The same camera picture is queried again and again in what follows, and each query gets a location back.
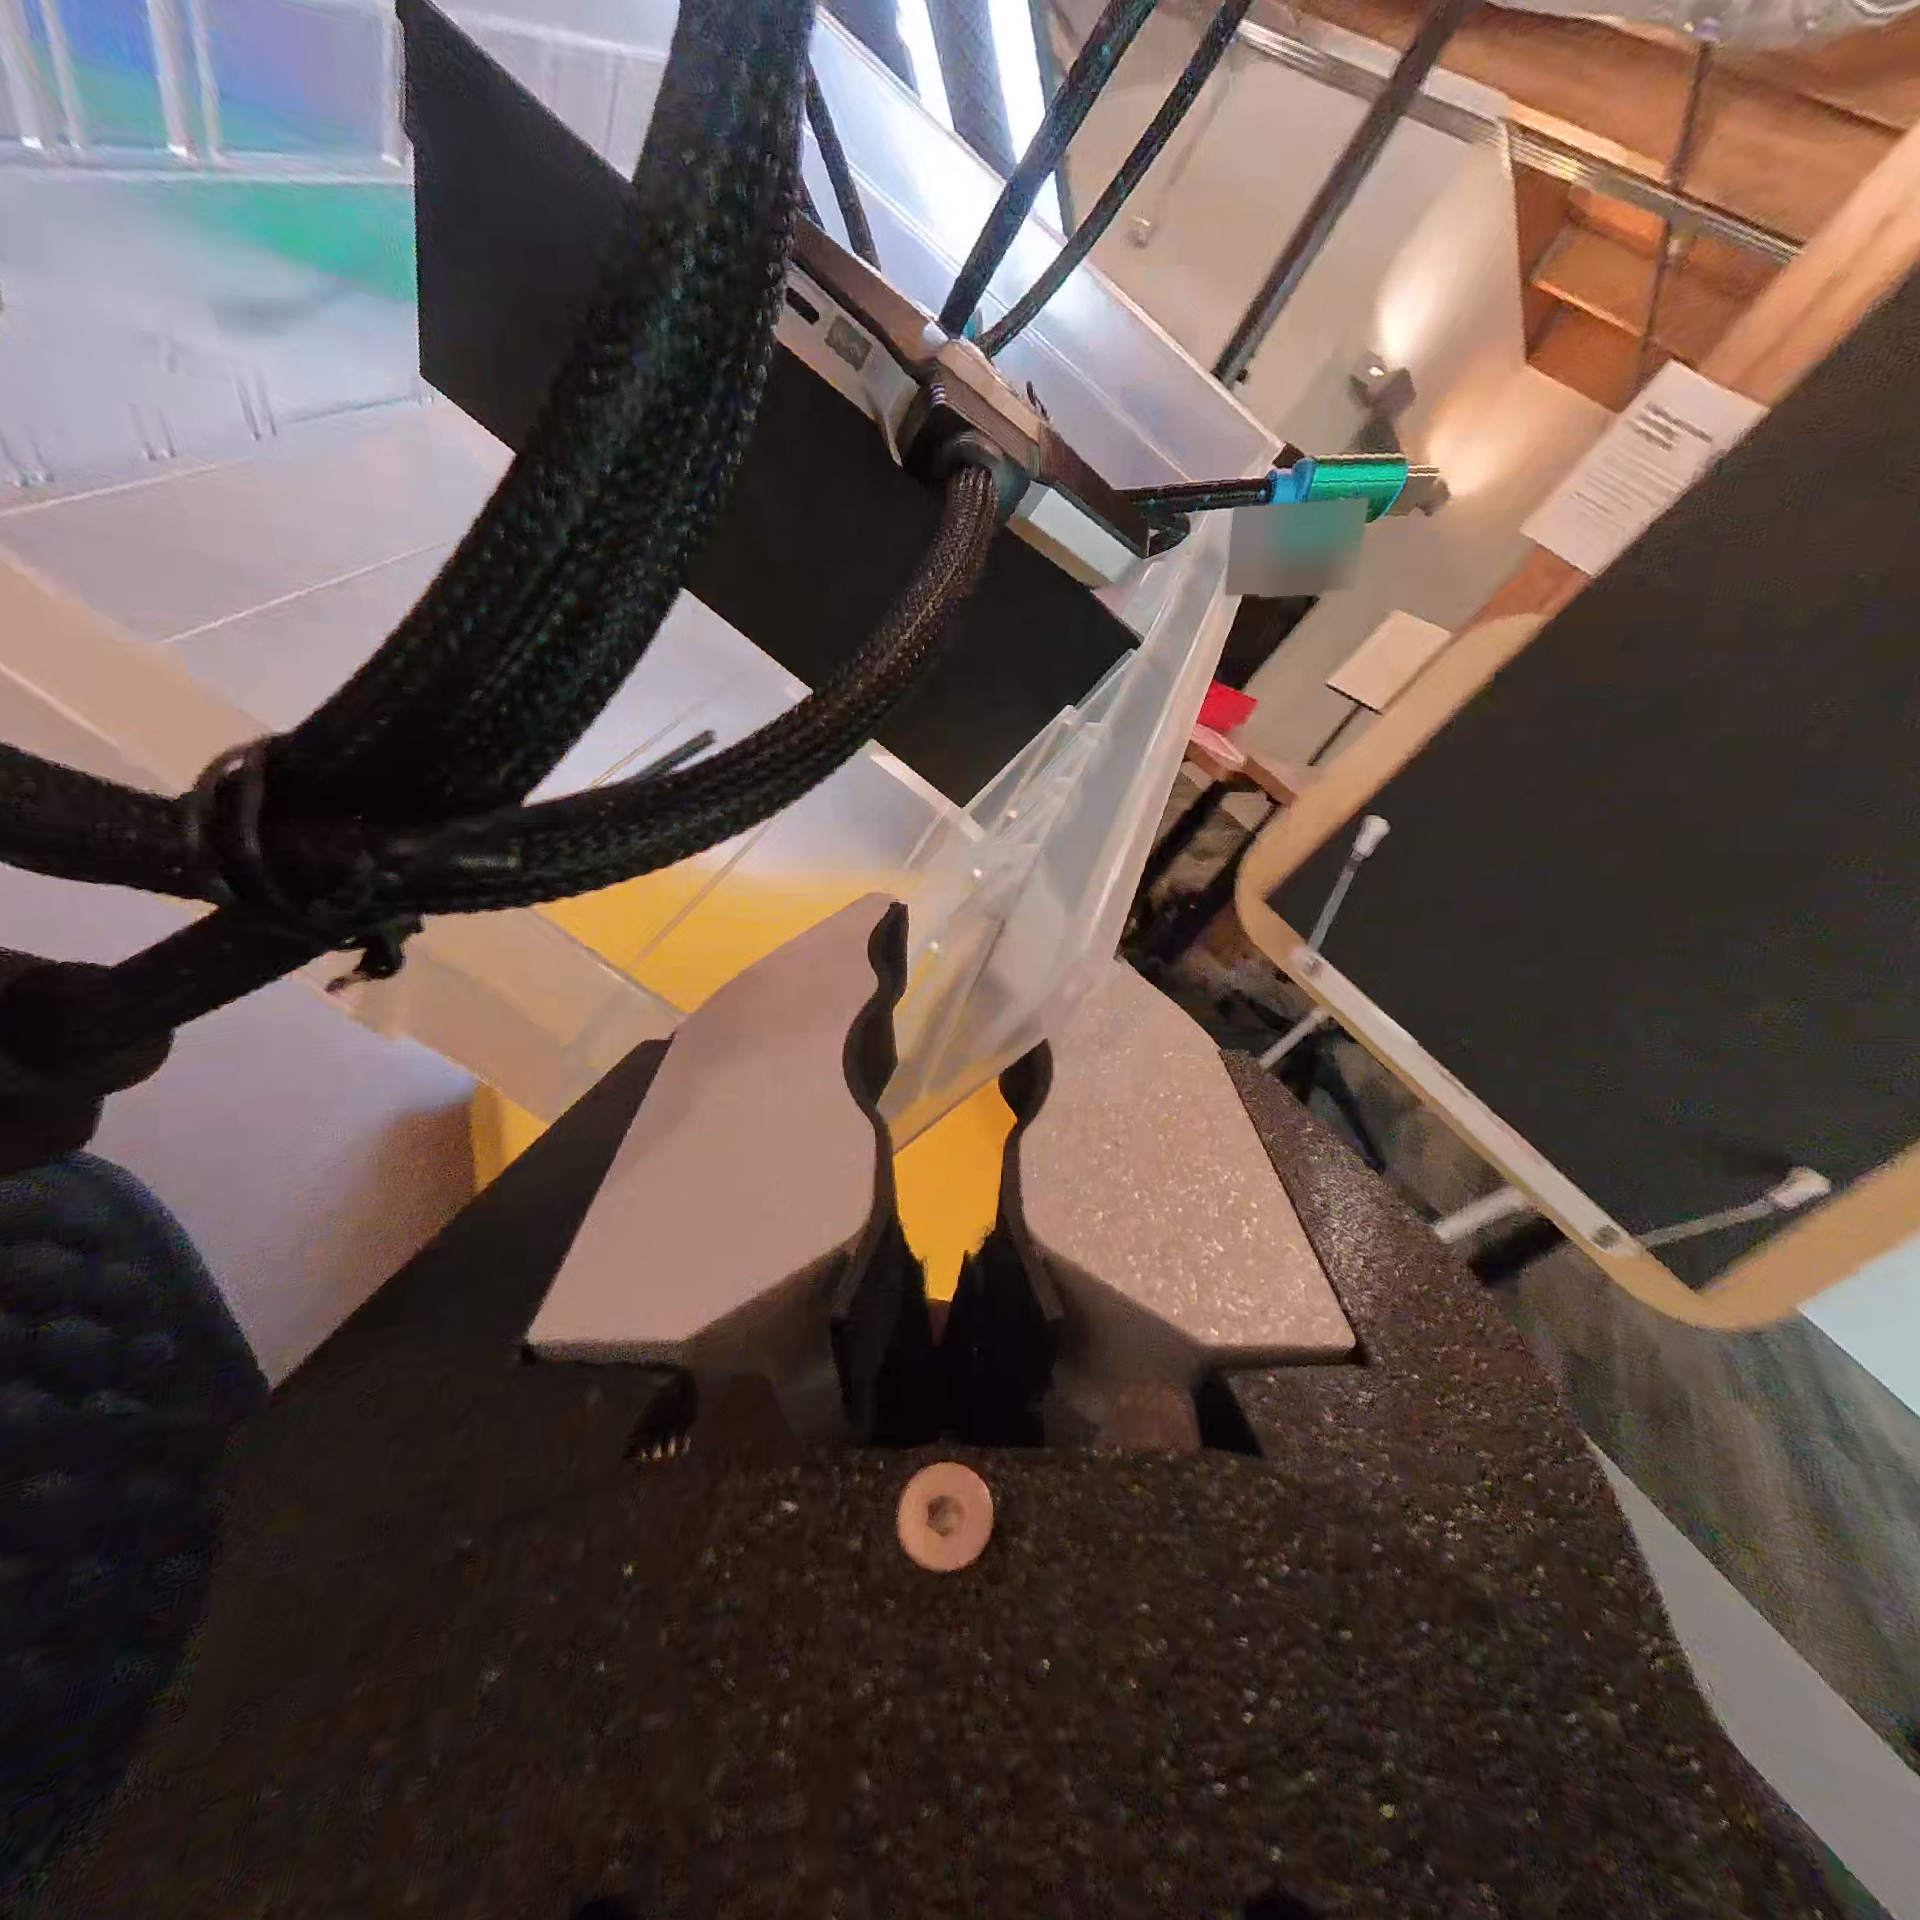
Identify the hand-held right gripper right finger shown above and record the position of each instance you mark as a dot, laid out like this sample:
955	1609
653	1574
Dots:
1184	1201

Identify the yellow plastic bin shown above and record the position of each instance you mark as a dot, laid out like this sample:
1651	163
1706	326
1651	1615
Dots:
721	929

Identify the wooden table black legs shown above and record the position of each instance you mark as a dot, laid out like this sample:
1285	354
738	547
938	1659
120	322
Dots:
1251	771

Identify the dark flat device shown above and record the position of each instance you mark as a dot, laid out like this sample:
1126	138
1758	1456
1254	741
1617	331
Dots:
509	269

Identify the small white sign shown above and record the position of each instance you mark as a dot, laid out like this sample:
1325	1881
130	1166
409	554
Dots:
1386	661

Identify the clear plastic bin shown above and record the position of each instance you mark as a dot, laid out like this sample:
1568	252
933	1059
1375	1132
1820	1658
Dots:
226	495

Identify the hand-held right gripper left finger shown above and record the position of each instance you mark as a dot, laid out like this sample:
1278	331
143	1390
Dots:
706	1185

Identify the black pole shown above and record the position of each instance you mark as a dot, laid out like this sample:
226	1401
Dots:
1351	165

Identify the black sheet wooden board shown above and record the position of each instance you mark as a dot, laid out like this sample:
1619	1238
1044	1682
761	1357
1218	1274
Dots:
1649	823

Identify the red plastic bin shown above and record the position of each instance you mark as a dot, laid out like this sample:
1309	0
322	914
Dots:
1228	708

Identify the white paper sign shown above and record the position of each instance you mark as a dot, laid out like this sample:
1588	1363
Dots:
1635	465

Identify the black wrist rest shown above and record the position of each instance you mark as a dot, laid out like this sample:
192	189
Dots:
91	1424

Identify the grey desk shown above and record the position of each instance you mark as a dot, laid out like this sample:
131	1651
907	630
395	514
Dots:
299	1169

